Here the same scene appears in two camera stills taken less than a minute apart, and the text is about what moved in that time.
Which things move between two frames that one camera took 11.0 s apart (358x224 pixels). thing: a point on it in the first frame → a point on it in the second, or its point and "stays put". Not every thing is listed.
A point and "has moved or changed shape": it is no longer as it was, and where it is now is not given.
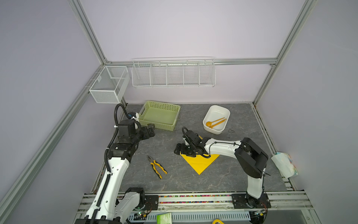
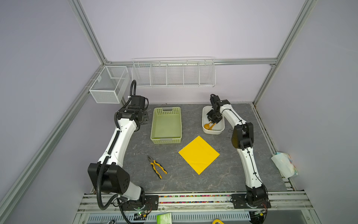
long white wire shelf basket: x=174 y=72 stays put
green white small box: x=164 y=218 stays put
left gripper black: x=151 y=130 → x=146 y=116
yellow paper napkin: x=201 y=163 stays put
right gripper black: x=182 y=145 → x=216 y=121
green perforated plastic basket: x=164 y=115 has moved or changed shape
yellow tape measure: x=218 y=220 stays put
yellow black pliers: x=153 y=163 stays put
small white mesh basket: x=111 y=84 stays put
